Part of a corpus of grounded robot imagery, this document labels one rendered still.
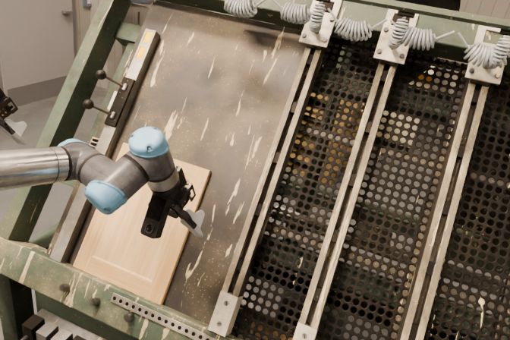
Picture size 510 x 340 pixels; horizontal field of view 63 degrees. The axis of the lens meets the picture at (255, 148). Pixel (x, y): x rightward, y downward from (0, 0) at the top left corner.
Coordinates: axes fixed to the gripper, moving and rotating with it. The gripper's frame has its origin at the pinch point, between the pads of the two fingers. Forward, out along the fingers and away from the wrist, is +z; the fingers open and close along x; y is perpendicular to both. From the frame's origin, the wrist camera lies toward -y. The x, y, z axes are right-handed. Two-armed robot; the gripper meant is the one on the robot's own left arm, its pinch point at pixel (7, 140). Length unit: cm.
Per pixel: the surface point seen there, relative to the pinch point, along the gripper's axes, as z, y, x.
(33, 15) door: 150, 206, 310
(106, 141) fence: 20.8, 23.5, -12.1
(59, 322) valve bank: 51, -34, -25
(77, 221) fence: 34.7, -4.6, -15.2
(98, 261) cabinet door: 41, -12, -29
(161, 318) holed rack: 43, -18, -61
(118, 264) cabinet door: 41, -10, -36
